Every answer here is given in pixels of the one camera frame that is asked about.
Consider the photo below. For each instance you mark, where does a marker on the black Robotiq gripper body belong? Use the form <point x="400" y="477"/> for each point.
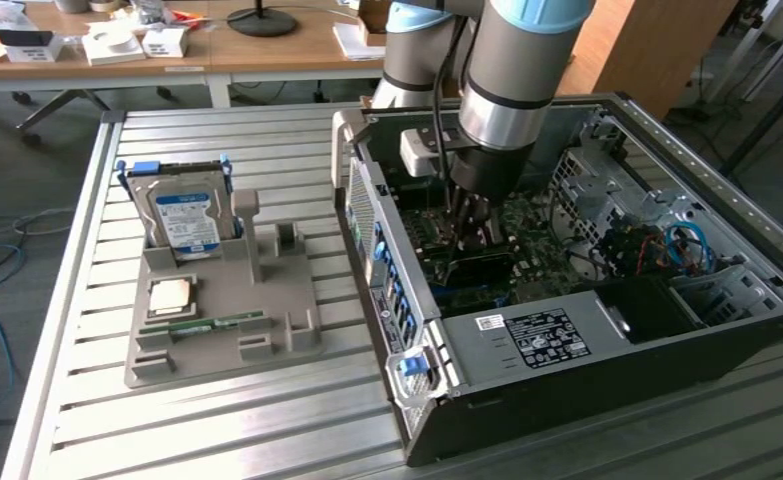
<point x="487" y="175"/>

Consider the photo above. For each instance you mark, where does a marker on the black Nvidia graphics card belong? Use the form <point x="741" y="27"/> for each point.
<point x="480" y="270"/>

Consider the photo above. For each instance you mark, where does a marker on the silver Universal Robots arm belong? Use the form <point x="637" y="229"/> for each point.
<point x="511" y="65"/>

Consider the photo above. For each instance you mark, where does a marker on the metal CPU socket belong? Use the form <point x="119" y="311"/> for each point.
<point x="439" y="227"/>

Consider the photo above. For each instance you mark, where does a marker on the green motherboard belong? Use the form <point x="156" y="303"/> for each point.
<point x="551" y="250"/>

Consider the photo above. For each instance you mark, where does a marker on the silver finned heat sink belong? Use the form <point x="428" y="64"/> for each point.
<point x="540" y="291"/>

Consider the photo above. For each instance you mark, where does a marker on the white paper stack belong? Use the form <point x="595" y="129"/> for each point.
<point x="354" y="50"/>

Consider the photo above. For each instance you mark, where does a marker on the grey power supply unit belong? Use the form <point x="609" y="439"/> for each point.
<point x="538" y="340"/>

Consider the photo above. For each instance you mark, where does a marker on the brown cardboard box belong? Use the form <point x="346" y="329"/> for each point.
<point x="372" y="22"/>

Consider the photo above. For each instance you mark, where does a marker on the wooden cabinet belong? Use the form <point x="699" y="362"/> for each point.
<point x="658" y="50"/>

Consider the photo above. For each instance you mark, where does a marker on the blue case latch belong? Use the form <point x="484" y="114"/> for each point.
<point x="412" y="365"/>

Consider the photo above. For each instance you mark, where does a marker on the silver metal disk bay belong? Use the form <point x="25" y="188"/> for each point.
<point x="731" y="295"/>

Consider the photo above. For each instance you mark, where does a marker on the black round lamp base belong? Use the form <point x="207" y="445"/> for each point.
<point x="260" y="25"/>

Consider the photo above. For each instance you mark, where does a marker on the grey plastic parts rack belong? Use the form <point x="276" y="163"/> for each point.
<point x="231" y="300"/>

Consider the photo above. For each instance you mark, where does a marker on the hard disk with blue carrier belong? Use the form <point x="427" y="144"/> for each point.
<point x="184" y="220"/>

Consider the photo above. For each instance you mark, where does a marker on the black open PC case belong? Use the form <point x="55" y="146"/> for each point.
<point x="565" y="400"/>

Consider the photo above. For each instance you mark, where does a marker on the green RAM stick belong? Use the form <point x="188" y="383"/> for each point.
<point x="211" y="324"/>

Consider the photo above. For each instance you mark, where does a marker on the silver CPU chip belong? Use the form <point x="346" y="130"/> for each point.
<point x="170" y="296"/>

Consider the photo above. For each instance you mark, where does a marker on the orange red packets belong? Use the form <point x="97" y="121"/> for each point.
<point x="191" y="17"/>

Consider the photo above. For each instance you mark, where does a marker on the small white labelled box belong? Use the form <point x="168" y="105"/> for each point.
<point x="164" y="42"/>

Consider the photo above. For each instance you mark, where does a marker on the white tape roll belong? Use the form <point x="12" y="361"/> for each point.
<point x="126" y="44"/>

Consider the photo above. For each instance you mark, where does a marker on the clear bag of parts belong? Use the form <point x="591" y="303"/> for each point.
<point x="147" y="10"/>

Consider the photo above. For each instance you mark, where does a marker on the flat white box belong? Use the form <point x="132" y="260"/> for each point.
<point x="113" y="56"/>

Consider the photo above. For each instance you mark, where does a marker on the beige tape roll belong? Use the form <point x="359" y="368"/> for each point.
<point x="97" y="5"/>

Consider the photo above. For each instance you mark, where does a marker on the metal cup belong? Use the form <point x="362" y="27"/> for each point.
<point x="72" y="6"/>

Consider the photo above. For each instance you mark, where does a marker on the white box with black lid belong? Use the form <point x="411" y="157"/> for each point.
<point x="31" y="52"/>

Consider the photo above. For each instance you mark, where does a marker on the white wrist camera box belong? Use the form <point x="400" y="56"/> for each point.
<point x="420" y="157"/>

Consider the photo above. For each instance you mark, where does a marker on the dark metal post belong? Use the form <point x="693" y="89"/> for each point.
<point x="765" y="130"/>

